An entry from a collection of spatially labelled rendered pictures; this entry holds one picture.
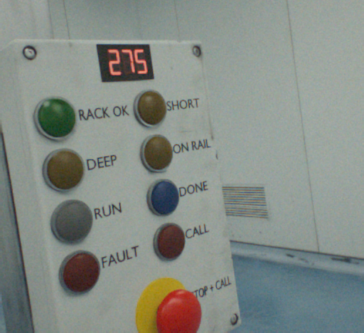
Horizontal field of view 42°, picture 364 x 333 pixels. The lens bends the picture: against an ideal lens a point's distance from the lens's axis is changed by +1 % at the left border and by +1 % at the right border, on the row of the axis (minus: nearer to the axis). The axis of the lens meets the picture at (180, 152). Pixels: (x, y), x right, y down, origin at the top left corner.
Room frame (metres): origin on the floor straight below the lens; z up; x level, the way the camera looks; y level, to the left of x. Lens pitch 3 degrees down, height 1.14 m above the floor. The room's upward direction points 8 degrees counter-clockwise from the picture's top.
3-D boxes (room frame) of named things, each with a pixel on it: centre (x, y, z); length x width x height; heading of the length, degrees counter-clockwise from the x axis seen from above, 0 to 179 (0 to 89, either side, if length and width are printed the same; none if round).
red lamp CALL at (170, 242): (0.37, 0.02, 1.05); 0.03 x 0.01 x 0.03; 129
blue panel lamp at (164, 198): (0.37, 0.02, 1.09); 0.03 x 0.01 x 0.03; 129
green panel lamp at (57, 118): (0.32, 0.08, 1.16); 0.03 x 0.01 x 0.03; 129
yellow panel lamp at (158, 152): (0.37, 0.02, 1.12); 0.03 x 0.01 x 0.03; 129
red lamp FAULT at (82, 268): (0.32, 0.08, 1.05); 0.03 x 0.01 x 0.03; 129
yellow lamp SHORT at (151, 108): (0.37, 0.02, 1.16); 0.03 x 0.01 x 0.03; 129
